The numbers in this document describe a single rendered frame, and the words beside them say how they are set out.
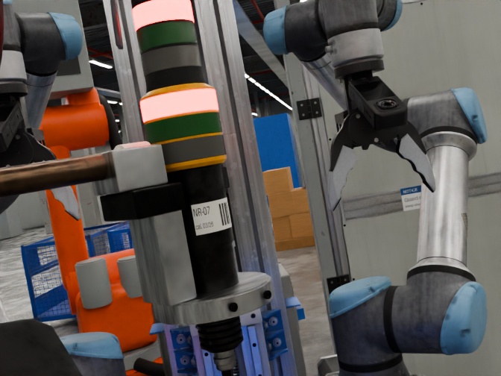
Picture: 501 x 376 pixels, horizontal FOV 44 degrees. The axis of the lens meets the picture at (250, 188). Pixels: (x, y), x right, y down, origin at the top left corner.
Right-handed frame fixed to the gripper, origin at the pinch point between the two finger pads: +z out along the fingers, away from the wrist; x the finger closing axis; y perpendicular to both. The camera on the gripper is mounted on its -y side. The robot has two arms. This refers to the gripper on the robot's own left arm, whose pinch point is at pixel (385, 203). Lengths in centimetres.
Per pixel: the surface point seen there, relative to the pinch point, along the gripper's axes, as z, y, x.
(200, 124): -12, -52, 24
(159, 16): -18, -52, 25
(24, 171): -11, -57, 33
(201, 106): -13, -52, 24
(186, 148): -11, -53, 25
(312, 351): 143, 372, -31
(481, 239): 34, 128, -68
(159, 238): -7, -54, 27
